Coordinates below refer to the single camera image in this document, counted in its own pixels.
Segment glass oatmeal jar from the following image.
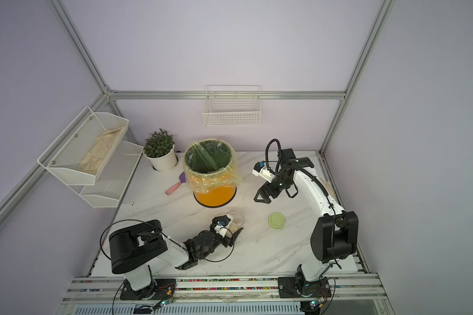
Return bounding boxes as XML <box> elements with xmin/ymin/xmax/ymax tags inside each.
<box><xmin>225</xmin><ymin>210</ymin><xmax>245</xmax><ymax>234</ymax></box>

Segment potted green plant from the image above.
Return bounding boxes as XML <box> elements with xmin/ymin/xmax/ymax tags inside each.
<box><xmin>143</xmin><ymin>129</ymin><xmax>179</xmax><ymax>172</ymax></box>

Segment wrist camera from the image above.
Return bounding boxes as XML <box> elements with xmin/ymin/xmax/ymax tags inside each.
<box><xmin>214</xmin><ymin>220</ymin><xmax>230</xmax><ymax>238</ymax></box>
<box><xmin>252</xmin><ymin>161</ymin><xmax>275</xmax><ymax>182</ymax></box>

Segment upper white mesh shelf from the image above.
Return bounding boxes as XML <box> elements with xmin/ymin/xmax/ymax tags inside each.
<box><xmin>38</xmin><ymin>107</ymin><xmax>129</xmax><ymax>186</ymax></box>

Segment green jar lid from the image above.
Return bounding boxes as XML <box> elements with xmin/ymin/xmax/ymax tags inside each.
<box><xmin>268</xmin><ymin>212</ymin><xmax>286</xmax><ymax>230</ymax></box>

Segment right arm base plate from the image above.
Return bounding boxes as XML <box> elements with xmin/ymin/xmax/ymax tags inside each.
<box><xmin>277</xmin><ymin>277</ymin><xmax>332</xmax><ymax>299</ymax></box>

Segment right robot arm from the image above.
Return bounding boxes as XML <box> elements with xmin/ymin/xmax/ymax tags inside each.
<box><xmin>252</xmin><ymin>149</ymin><xmax>359</xmax><ymax>297</ymax></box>

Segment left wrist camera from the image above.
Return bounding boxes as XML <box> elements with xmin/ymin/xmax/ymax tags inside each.
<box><xmin>214</xmin><ymin>220</ymin><xmax>230</xmax><ymax>238</ymax></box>

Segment white wire wall basket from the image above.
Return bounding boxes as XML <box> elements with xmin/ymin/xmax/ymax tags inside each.
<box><xmin>202</xmin><ymin>85</ymin><xmax>261</xmax><ymax>127</ymax></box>

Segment beige cloth in shelf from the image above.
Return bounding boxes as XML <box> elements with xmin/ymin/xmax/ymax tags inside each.
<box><xmin>77</xmin><ymin>127</ymin><xmax>123</xmax><ymax>175</ymax></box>

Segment lower white mesh shelf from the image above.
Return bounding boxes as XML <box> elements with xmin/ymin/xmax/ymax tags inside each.
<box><xmin>80</xmin><ymin>141</ymin><xmax>143</xmax><ymax>208</ymax></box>

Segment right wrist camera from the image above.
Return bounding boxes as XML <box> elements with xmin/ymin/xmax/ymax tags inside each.
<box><xmin>252</xmin><ymin>161</ymin><xmax>275</xmax><ymax>182</ymax></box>

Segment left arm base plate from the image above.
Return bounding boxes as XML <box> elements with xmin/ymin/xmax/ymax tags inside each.
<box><xmin>120</xmin><ymin>278</ymin><xmax>177</xmax><ymax>301</ymax></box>

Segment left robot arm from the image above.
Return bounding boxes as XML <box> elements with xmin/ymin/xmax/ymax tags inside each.
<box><xmin>101</xmin><ymin>213</ymin><xmax>244</xmax><ymax>294</ymax></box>

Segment white mesh shelf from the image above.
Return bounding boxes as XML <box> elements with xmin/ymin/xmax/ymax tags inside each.
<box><xmin>38</xmin><ymin>107</ymin><xmax>129</xmax><ymax>186</ymax></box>
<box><xmin>80</xmin><ymin>141</ymin><xmax>143</xmax><ymax>208</ymax></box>

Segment orange trash bin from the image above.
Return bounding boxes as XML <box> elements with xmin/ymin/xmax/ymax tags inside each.
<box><xmin>193</xmin><ymin>186</ymin><xmax>237</xmax><ymax>208</ymax></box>

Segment aluminium mounting rail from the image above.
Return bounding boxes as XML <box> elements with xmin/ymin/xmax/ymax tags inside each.
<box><xmin>57</xmin><ymin>273</ymin><xmax>394</xmax><ymax>314</ymax></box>

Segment white work glove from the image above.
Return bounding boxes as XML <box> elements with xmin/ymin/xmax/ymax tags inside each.
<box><xmin>325</xmin><ymin>181</ymin><xmax>339</xmax><ymax>202</ymax></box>

